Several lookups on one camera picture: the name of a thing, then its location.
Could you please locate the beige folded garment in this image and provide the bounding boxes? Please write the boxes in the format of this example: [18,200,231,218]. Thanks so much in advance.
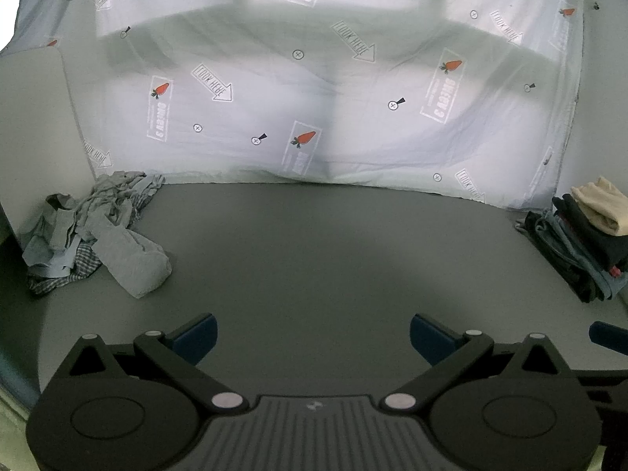
[570,175,628,236]

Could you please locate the blue-grey crumpled garment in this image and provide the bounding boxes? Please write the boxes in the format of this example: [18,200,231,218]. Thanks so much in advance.
[22,177,148,280]

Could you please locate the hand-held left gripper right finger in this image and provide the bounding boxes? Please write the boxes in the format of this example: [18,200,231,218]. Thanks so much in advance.
[380,313,572,413]

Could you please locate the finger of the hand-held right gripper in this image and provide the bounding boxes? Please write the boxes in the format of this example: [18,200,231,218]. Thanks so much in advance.
[589,321,628,354]

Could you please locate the printed white backdrop sheet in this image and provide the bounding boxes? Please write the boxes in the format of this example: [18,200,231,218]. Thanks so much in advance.
[0,0,590,212]

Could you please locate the blue folded jeans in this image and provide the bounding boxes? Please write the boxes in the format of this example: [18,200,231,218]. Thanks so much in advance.
[537,216,628,301]

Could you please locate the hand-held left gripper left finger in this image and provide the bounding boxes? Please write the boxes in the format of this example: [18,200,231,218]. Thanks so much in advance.
[54,313,248,415]

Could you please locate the black folded garment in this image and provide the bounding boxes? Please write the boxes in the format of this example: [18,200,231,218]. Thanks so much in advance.
[552,195,626,276]

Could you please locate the grey mottled garment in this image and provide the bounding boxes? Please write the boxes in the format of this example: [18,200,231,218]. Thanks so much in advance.
[95,171,165,229]

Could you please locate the plaid cloth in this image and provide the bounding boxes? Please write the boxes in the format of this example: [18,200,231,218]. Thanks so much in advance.
[27,243,104,298]

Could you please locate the dark folded garment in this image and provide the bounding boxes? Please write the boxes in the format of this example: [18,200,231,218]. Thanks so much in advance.
[524,211,614,304]

